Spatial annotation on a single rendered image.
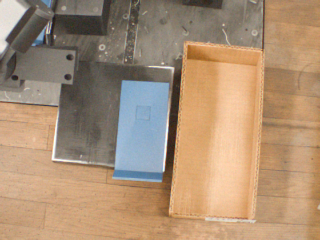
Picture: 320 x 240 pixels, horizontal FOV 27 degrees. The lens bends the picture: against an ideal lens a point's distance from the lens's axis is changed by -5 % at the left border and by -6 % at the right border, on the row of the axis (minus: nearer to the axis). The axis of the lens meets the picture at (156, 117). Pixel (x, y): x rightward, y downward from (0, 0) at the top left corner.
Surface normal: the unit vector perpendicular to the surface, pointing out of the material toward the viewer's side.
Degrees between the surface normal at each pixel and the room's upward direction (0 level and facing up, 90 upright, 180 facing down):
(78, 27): 90
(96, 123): 0
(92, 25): 90
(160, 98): 0
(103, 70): 0
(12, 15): 22
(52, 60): 29
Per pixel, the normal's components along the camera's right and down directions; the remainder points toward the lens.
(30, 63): 0.00, 0.25
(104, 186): -0.02, -0.25
